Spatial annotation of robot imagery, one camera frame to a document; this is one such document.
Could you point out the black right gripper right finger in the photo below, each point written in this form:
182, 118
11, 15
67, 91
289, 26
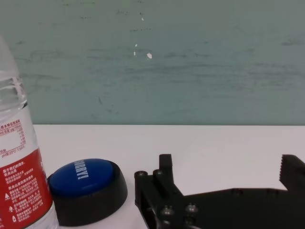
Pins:
294, 174

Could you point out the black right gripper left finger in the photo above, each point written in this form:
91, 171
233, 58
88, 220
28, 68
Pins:
164, 190

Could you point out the blue push button black base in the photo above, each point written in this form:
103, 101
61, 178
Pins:
81, 181

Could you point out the clear water bottle red cap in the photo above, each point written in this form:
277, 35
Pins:
19, 155

